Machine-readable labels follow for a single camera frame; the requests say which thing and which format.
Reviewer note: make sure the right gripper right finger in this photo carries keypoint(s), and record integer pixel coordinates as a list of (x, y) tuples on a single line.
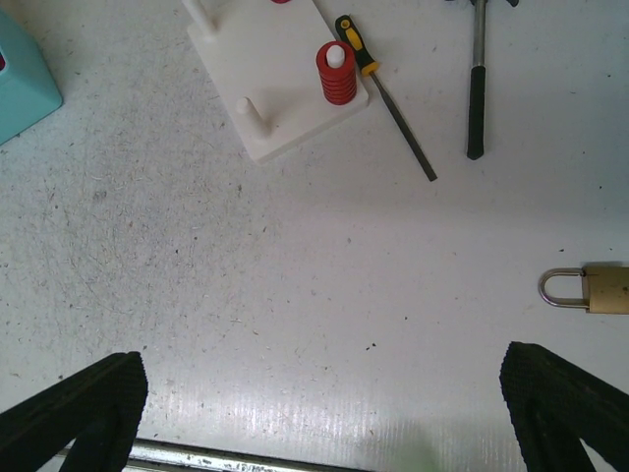
[(556, 408)]

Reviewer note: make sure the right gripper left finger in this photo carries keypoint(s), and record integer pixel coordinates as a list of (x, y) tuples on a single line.
[(96, 411)]

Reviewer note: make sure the black handled hammer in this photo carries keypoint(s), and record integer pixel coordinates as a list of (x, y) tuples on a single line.
[(475, 147)]

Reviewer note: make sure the large red spring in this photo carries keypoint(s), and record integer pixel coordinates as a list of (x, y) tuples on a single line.
[(336, 65)]

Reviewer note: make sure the yellow black handled file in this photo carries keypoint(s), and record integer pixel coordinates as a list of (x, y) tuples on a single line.
[(348, 32)]

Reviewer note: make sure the brass padlock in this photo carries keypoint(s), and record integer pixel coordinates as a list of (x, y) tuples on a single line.
[(604, 289)]

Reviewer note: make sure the teal plastic tray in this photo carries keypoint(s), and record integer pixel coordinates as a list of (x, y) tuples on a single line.
[(28, 91)]

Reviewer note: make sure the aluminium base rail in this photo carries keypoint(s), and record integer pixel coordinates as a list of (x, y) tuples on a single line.
[(149, 455)]

